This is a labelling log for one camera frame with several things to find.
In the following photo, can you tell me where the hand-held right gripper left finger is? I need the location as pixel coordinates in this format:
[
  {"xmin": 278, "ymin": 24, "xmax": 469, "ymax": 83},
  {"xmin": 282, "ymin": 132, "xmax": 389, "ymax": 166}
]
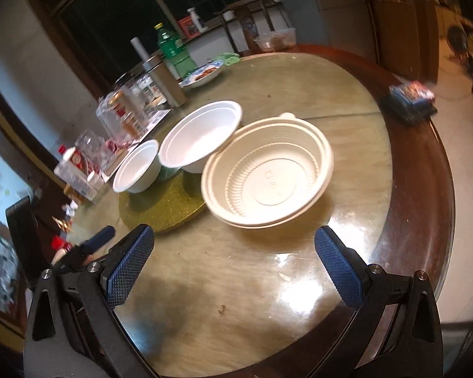
[{"xmin": 23, "ymin": 224, "xmax": 161, "ymax": 378}]

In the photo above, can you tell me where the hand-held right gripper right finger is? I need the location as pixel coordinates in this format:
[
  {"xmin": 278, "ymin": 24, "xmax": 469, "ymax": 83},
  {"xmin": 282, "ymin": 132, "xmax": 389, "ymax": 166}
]
[{"xmin": 307, "ymin": 226, "xmax": 445, "ymax": 378}]

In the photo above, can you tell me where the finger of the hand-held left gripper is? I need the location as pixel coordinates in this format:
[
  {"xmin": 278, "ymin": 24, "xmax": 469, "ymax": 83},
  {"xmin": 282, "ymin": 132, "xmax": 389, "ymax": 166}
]
[{"xmin": 57, "ymin": 225, "xmax": 116, "ymax": 274}]

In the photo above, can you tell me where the small white foam bowl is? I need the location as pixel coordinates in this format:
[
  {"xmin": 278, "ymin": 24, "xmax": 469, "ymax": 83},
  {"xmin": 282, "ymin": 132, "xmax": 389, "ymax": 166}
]
[{"xmin": 112, "ymin": 140, "xmax": 161, "ymax": 194}]

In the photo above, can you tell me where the large white foam bowl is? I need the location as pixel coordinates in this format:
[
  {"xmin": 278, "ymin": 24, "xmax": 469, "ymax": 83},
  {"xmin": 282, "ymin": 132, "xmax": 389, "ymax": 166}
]
[{"xmin": 158, "ymin": 101, "xmax": 243, "ymax": 174}]

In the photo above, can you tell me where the red cup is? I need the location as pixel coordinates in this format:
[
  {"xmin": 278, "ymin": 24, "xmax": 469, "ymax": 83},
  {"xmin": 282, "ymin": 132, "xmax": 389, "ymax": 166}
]
[{"xmin": 50, "ymin": 235, "xmax": 74, "ymax": 253}]

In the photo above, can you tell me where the crumpled clear wrapper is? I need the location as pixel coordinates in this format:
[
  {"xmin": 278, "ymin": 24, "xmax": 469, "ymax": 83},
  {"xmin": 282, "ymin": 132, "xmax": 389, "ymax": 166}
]
[{"xmin": 61, "ymin": 201, "xmax": 82, "ymax": 220}]

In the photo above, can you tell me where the gold glitter round mat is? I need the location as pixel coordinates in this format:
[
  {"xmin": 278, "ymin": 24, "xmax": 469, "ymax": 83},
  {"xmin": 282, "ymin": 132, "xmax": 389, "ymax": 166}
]
[{"xmin": 118, "ymin": 167, "xmax": 208, "ymax": 235}]

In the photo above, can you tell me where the clear bottle with red cap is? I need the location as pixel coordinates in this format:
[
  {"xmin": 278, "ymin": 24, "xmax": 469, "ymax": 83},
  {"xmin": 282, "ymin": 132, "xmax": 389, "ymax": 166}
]
[{"xmin": 54, "ymin": 146, "xmax": 103, "ymax": 201}]

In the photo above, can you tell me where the clear glass cup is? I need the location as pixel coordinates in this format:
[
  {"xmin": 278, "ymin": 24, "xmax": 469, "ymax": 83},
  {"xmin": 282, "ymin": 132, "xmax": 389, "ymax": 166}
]
[{"xmin": 76, "ymin": 129, "xmax": 108, "ymax": 166}]

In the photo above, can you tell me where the clear plastic bag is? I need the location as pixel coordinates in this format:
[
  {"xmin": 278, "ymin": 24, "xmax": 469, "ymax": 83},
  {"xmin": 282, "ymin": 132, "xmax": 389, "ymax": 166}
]
[{"xmin": 96, "ymin": 79, "xmax": 170, "ymax": 146}]

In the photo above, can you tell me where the printed leaflet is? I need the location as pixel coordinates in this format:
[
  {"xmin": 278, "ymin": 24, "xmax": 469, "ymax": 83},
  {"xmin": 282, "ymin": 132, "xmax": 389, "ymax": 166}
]
[{"xmin": 144, "ymin": 108, "xmax": 172, "ymax": 127}]

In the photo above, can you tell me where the steel thermos flask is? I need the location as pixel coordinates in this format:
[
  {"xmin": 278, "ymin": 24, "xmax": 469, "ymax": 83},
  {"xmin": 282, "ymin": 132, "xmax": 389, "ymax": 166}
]
[{"xmin": 142, "ymin": 54, "xmax": 188, "ymax": 109}]

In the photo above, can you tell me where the blue card box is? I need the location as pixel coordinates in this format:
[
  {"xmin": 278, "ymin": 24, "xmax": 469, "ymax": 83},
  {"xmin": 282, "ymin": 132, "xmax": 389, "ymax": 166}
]
[{"xmin": 380, "ymin": 81, "xmax": 437, "ymax": 127}]

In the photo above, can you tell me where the white paper roll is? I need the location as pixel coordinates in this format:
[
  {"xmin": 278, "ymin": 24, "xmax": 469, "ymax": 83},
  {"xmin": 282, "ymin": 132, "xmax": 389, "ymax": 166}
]
[{"xmin": 130, "ymin": 37, "xmax": 149, "ymax": 64}]

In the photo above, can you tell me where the blue white plate with food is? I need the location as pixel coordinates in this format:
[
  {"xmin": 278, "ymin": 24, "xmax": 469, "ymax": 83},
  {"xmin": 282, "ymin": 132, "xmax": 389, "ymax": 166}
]
[{"xmin": 180, "ymin": 61, "xmax": 225, "ymax": 89}]

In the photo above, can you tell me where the green plastic bottle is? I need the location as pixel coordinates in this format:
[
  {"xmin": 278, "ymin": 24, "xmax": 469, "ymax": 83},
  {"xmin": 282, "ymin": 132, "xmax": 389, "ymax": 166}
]
[{"xmin": 157, "ymin": 23, "xmax": 198, "ymax": 82}]

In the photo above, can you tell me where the dark window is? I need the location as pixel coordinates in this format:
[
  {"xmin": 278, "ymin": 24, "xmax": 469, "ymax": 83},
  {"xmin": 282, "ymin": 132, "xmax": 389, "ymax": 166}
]
[{"xmin": 26, "ymin": 0, "xmax": 277, "ymax": 92}]

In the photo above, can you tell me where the red box on windowsill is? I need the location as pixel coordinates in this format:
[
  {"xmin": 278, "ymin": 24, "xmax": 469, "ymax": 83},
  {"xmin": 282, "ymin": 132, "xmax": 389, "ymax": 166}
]
[{"xmin": 177, "ymin": 16, "xmax": 200, "ymax": 40}]

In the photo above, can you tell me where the clear plastic food container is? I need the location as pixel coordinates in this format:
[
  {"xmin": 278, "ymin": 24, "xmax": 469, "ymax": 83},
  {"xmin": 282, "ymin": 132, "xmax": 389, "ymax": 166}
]
[{"xmin": 253, "ymin": 27, "xmax": 297, "ymax": 53}]

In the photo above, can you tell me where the white spray bottle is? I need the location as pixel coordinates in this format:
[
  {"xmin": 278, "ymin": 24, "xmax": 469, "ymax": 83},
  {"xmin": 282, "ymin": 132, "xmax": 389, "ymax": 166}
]
[{"xmin": 187, "ymin": 7, "xmax": 208, "ymax": 33}]

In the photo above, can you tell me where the wooden shelf cabinet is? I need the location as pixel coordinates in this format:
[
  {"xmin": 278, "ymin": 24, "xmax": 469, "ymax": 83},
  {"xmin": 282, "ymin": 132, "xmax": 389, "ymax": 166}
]
[{"xmin": 359, "ymin": 0, "xmax": 438, "ymax": 83}]

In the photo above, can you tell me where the dark wooden chair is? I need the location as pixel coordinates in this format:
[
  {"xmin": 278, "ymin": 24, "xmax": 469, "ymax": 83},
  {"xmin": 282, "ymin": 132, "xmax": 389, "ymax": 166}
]
[{"xmin": 213, "ymin": 0, "xmax": 277, "ymax": 58}]

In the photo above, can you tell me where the floor fan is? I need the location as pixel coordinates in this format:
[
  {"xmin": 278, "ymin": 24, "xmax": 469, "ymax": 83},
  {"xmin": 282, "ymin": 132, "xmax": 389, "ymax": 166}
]
[{"xmin": 447, "ymin": 24, "xmax": 472, "ymax": 53}]

